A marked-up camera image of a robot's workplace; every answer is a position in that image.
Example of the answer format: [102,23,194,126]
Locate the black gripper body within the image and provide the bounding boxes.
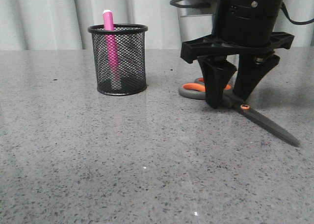
[181,0,294,63]

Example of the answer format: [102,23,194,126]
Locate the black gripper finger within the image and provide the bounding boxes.
[198,58,236,109]
[233,52,280,100]

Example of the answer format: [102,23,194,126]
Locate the grey orange scissors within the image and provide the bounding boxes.
[178,78,300,147]

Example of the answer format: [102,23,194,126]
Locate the pink marker pen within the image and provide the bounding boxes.
[103,9,122,90]

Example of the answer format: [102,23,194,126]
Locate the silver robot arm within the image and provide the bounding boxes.
[171,0,294,108]

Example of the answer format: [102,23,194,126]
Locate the black mesh pen holder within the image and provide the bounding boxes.
[88,24,148,96]

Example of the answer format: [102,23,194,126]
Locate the grey white curtain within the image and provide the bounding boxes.
[0,0,314,50]

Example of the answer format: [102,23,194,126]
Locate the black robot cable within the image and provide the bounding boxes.
[169,0,314,25]

